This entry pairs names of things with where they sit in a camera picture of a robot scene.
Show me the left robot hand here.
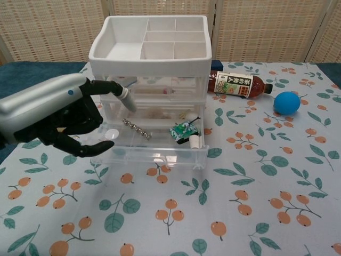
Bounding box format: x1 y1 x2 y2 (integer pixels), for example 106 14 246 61
0 73 138 158

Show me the clear plastic container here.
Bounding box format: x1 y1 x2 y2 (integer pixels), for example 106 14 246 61
90 117 210 170

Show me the brown tea bottle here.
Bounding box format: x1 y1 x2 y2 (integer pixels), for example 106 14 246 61
207 70 274 101

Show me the woven folding screen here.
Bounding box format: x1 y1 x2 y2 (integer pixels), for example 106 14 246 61
0 0 341 66

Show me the blue ball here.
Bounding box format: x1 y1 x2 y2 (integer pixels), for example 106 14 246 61
274 91 301 117

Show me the green toy tank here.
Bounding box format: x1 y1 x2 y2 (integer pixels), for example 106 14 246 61
169 116 201 145

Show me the white drawer organizer box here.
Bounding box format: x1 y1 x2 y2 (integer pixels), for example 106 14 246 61
88 15 213 126

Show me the metal bead chain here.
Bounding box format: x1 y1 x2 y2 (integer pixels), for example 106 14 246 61
122 118 152 141

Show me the floral fruit print tablecloth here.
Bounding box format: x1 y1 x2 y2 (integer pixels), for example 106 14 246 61
0 61 341 256

